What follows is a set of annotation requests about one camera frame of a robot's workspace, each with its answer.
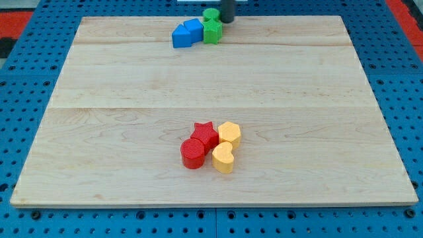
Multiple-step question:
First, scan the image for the green star block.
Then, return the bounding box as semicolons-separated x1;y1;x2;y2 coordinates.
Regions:
202;20;223;44

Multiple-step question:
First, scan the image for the red star block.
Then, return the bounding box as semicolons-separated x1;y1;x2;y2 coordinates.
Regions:
190;122;219;155

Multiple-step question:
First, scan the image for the blue cube block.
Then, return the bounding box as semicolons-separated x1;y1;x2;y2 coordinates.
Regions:
184;19;204;43

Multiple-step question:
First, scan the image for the yellow hexagon block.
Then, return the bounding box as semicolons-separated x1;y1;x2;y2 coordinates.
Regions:
217;122;241;149

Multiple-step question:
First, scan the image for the red cylinder block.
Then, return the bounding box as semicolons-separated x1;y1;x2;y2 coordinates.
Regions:
180;138;205;169

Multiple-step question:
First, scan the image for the yellow heart block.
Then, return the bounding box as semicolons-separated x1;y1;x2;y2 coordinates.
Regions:
212;141;235;174

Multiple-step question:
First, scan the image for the blue triangular prism block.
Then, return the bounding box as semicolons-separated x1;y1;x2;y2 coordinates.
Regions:
171;24;192;48

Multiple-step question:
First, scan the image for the light wooden board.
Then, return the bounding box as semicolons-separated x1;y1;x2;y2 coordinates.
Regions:
11;16;418;208

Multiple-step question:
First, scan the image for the green cylinder block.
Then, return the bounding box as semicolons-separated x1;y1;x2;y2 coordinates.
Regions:
202;8;220;22

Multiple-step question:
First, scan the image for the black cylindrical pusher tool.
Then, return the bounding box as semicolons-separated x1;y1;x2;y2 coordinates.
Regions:
220;0;235;23

